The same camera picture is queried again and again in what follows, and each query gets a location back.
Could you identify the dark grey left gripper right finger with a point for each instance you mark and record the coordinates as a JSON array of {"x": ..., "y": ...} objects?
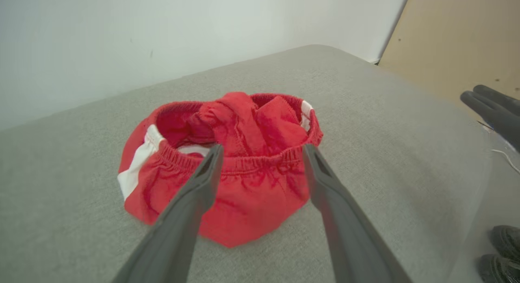
[{"x": 349, "y": 242}]

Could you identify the red and white jersey garment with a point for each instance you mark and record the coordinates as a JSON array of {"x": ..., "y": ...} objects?
[{"x": 260, "y": 193}]

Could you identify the grey fabric sofa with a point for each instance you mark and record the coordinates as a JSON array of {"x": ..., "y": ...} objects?
[{"x": 386, "y": 153}]

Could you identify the black shoe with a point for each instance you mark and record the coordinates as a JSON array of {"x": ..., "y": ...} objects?
[
  {"x": 508, "y": 240},
  {"x": 499, "y": 271}
]

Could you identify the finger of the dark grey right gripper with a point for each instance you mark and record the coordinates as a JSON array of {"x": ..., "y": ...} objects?
[
  {"x": 501, "y": 99},
  {"x": 499, "y": 120}
]

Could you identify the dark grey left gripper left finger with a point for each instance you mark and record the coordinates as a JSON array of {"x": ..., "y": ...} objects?
[{"x": 178, "y": 234}]

